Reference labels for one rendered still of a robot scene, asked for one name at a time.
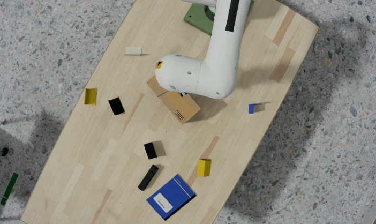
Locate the black stapler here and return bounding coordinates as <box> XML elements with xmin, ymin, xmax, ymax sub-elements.
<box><xmin>138</xmin><ymin>165</ymin><xmax>158</xmax><ymax>191</ymax></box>

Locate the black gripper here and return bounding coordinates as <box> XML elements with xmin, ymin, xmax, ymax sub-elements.
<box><xmin>178</xmin><ymin>92</ymin><xmax>187</xmax><ymax>97</ymax></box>

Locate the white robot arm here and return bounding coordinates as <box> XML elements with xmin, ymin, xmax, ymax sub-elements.
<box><xmin>155</xmin><ymin>0</ymin><xmax>251</xmax><ymax>99</ymax></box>

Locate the blue notebook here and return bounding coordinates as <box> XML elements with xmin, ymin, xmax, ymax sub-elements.
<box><xmin>146</xmin><ymin>174</ymin><xmax>196</xmax><ymax>221</ymax></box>

